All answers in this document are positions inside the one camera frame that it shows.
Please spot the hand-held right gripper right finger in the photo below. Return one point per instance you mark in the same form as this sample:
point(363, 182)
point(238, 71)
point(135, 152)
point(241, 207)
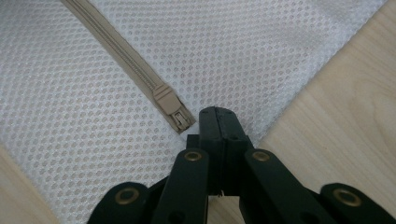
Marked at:
point(235, 140)

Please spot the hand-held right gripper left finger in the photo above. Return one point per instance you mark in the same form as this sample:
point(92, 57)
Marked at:
point(210, 140)

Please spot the white mesh zipper bag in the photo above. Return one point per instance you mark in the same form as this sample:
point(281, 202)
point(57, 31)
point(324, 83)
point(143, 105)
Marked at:
point(93, 93)

